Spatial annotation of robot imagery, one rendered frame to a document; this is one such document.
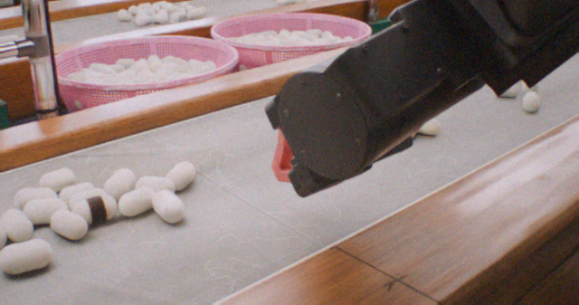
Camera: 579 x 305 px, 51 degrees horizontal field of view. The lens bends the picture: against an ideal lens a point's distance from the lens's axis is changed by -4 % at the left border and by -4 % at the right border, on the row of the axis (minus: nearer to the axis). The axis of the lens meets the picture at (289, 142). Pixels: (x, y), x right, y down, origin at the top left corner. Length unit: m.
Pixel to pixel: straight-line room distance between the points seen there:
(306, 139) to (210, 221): 0.21
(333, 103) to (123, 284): 0.22
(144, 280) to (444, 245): 0.21
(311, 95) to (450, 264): 0.17
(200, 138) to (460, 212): 0.31
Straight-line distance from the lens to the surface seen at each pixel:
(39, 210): 0.52
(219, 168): 0.60
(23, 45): 0.68
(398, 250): 0.43
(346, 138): 0.30
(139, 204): 0.52
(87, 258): 0.48
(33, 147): 0.65
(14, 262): 0.47
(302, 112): 0.31
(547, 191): 0.54
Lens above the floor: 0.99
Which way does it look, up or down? 22 degrees down
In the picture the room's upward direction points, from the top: straight up
